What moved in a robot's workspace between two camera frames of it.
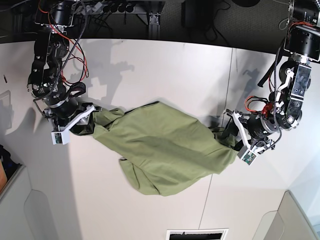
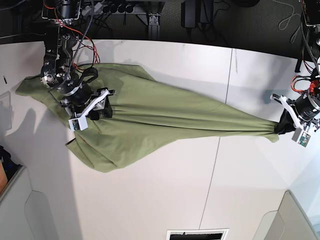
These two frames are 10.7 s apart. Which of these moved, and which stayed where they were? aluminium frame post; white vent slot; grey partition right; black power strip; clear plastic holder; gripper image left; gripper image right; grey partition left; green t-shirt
Moved: gripper image left; gripper image right; green t-shirt
Stayed: black power strip; grey partition right; grey partition left; aluminium frame post; clear plastic holder; white vent slot
